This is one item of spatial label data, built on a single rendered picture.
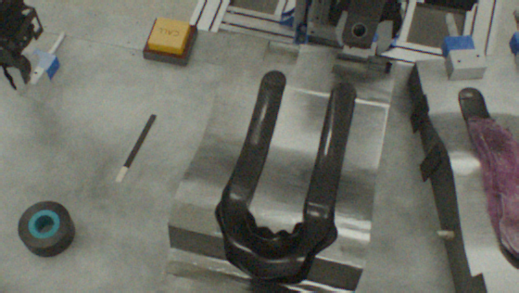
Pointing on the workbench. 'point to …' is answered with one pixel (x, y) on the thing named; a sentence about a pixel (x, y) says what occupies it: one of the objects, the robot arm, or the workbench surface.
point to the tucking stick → (135, 148)
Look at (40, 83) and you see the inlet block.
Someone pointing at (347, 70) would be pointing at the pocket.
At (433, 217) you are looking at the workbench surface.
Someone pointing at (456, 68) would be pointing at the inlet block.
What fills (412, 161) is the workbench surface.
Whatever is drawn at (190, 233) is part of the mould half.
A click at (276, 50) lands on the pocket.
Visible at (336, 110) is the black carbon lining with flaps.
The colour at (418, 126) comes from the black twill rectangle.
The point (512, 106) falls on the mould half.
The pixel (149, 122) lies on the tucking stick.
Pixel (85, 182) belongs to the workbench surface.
